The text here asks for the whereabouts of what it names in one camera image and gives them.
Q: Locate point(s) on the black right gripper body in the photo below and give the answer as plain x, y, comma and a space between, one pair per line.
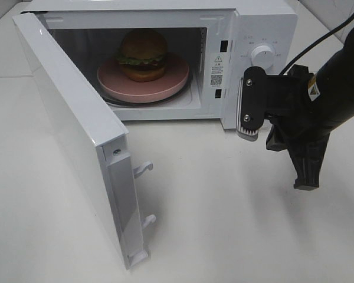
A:
289, 100

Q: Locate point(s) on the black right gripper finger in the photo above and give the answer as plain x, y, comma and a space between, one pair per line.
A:
307, 158

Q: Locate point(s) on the burger with lettuce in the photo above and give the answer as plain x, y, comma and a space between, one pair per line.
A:
142, 55

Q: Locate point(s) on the pink round plate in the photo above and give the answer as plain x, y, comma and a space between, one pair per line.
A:
143, 84

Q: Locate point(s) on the white microwave door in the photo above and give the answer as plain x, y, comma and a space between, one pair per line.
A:
92, 137

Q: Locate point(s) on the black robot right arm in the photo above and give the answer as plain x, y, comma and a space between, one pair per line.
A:
335, 84

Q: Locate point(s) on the white upper power knob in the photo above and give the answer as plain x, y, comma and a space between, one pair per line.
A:
262, 56

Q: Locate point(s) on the white warning label sticker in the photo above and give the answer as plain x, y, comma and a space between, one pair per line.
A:
216, 70

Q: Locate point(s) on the glass microwave turntable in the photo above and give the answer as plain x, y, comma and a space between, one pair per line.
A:
120, 103

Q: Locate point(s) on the white microwave oven body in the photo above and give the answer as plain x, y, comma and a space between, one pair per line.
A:
91, 31

